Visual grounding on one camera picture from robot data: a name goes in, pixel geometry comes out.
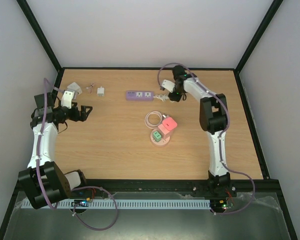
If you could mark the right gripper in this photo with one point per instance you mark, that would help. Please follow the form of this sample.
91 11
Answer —
172 96

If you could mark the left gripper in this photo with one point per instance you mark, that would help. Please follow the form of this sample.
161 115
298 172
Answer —
83 116

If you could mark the white charger plug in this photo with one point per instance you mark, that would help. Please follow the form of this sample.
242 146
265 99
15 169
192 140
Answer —
100 91

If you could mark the white tiger cube plug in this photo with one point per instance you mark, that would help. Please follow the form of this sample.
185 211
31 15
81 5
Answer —
74 87

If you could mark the red pink plug adapter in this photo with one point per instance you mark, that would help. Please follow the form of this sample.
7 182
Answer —
169 123

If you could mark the purple power strip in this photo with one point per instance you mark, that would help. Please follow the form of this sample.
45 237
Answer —
139 96

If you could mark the round pink socket base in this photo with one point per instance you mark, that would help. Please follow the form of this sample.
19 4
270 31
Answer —
161 143

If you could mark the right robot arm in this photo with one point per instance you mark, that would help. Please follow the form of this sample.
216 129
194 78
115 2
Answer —
213 119

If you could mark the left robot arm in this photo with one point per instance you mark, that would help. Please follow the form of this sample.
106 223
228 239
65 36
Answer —
43 181

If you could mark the pale pink socket cube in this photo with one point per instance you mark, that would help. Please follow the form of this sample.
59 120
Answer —
164 132

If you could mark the green plug adapter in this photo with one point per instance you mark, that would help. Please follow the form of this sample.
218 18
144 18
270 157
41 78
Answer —
157 136

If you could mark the grey metal tray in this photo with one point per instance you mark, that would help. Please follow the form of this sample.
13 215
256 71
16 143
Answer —
262 219

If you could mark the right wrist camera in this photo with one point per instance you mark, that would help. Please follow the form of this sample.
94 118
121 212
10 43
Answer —
167 85

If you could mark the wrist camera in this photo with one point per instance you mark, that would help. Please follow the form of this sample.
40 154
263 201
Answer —
67 98
167 85

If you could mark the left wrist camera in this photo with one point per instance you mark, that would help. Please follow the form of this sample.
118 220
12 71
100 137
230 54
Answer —
67 98

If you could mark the white slotted cable duct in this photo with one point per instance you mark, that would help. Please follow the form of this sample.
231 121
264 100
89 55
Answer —
137 204

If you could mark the black frame rail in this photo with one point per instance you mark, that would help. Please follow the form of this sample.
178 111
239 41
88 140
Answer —
196 187

